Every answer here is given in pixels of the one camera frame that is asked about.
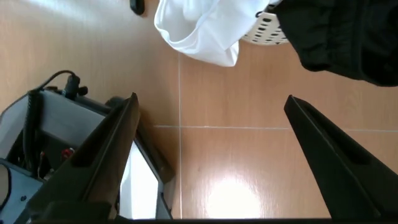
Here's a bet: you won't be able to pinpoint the black shorts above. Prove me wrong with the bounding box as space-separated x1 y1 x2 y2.
269 0 398 87

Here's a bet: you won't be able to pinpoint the white laundry basket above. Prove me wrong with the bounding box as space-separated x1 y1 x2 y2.
241 11 290 47

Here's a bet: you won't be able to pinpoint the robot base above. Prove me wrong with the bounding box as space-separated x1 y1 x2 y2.
0 88 177 220

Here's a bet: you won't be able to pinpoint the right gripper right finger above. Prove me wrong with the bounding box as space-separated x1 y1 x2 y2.
283 94 398 220

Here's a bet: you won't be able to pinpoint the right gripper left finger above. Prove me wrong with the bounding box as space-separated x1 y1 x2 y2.
24 92 141 220

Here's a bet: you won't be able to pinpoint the black clothes rack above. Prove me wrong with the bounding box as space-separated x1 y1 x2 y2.
129 0 146 16

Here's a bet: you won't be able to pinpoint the black cable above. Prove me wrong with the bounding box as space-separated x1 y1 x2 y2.
33 69 89 100

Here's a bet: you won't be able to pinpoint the white printed T-shirt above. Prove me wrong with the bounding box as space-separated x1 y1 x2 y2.
154 0 282 68

